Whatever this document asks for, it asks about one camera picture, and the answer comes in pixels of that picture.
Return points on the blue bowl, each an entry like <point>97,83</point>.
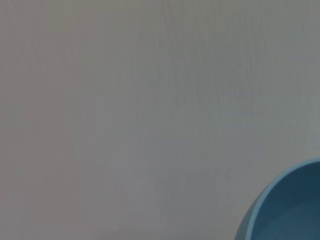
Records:
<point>287,207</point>

